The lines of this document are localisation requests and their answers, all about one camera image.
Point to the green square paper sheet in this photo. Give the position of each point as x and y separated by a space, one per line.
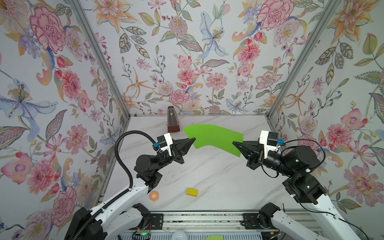
215 136

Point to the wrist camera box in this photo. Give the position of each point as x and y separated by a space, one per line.
163 144
270 141

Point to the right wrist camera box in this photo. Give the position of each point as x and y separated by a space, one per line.
270 141

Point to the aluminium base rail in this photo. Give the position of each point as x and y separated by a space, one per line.
209 221

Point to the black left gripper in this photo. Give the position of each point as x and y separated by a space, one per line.
175 149

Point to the aluminium frame post right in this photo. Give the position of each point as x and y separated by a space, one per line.
325 17

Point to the brown wooden metronome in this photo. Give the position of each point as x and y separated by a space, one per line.
172 120

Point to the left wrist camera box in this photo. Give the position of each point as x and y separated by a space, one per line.
163 144

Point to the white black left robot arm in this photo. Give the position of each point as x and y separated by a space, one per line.
123 211

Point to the aluminium frame post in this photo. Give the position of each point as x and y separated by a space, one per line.
94 44
325 17

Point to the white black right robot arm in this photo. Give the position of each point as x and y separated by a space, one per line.
304 188

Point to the yellow sponge block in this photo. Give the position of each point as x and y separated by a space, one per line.
192 192

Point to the aluminium frame post left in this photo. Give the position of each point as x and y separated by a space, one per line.
94 44

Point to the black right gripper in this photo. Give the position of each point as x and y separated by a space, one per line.
255 156

